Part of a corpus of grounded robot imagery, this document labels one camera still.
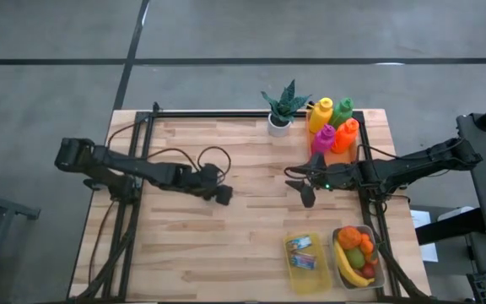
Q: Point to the white paper sheet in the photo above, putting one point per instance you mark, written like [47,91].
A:
[422,219]

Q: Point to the black table frame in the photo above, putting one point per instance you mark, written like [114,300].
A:
[226,114]

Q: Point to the small orange carrots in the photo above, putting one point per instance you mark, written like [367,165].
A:
[368,245]

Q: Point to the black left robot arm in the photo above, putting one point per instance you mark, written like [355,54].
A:
[142,166]

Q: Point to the yellow toy banana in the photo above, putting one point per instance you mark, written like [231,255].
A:
[344,268]

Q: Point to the orange toy bell pepper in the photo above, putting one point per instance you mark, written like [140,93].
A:
[349,237]

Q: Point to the small red strawberry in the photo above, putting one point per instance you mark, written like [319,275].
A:
[368,270]

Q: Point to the tin can gold lid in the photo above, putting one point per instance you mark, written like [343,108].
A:
[303,262]

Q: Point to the snake plant in white pot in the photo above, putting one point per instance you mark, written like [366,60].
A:
[279,124]

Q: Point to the tin can silver lid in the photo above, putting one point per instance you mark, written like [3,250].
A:
[299,243]

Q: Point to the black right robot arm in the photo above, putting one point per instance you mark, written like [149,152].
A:
[412,166]

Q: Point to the green squeeze bottle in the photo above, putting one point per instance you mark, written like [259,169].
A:
[342,112]

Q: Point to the grey plastic bin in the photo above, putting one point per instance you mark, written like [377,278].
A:
[380,270]

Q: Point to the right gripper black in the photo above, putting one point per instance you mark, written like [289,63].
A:
[338,177]

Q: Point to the large yellow squeeze bottle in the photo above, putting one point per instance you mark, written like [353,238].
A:
[321,118]

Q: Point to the translucent orange bin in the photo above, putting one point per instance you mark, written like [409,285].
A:
[340,158]

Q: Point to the green toy pear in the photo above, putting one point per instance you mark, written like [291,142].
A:
[355,257]

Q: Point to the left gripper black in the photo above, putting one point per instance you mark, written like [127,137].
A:
[205,179]

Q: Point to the magenta squeeze bottle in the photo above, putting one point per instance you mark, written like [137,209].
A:
[322,143]

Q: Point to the neon red squeeze bottle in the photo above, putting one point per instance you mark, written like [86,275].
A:
[345,137]

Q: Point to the translucent yellow bin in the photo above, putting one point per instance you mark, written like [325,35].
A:
[310,280]

